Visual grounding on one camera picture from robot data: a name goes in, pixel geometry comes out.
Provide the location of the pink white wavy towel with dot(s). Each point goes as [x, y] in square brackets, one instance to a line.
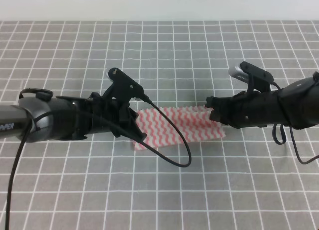
[193, 122]

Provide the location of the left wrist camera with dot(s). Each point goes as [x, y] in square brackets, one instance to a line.
[123, 88]

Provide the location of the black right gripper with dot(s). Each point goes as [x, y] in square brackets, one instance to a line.
[246, 109]

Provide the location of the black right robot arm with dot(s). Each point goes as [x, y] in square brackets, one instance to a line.
[296, 105]

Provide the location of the grey checked tablecloth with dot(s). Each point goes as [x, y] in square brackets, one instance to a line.
[241, 182]

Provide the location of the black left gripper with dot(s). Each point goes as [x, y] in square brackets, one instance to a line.
[111, 116]

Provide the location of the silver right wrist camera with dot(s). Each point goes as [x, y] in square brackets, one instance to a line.
[256, 78]

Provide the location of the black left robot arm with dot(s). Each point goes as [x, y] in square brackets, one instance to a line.
[67, 118]

